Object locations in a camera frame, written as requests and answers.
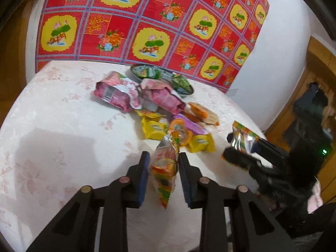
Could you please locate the wooden door cabinet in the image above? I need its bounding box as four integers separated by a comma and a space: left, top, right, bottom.
265, 35, 336, 205

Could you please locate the red printed wall cloth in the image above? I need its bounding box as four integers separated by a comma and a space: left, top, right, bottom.
35, 0, 271, 93

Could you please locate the wooden side cabinet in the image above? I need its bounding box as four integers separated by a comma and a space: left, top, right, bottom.
0, 0, 46, 126

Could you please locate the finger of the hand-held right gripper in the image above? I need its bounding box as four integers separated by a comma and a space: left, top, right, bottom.
252, 137, 288, 167
223, 146, 263, 175

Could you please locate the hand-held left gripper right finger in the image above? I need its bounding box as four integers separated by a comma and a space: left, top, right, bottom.
178, 152, 297, 252

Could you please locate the orange cracker packet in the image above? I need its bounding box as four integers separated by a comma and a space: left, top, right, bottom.
185, 102, 220, 126

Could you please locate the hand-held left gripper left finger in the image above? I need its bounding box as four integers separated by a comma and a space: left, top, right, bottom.
26, 151, 151, 252

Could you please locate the yellow snack packet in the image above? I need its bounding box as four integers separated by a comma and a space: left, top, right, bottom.
187, 134, 216, 153
141, 118, 168, 140
135, 109, 166, 119

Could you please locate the orange jelly cup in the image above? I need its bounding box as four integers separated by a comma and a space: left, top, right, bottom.
168, 119, 193, 146

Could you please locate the colourful gummy candy packet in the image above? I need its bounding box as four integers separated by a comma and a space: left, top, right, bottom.
226, 120, 260, 155
150, 134, 180, 210

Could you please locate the pink jelly drink pouch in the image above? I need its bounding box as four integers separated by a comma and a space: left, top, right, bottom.
93, 71, 142, 112
139, 79, 186, 114

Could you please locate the purple snack packet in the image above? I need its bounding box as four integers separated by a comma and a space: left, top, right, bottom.
173, 113, 208, 135

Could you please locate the pink cloth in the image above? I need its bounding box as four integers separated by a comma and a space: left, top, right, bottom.
307, 181, 324, 214

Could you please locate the dark round plate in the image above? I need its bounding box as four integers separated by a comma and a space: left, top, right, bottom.
130, 63, 195, 95

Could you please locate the green snack packet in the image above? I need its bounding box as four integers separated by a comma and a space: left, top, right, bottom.
133, 66, 162, 80
171, 74, 191, 93

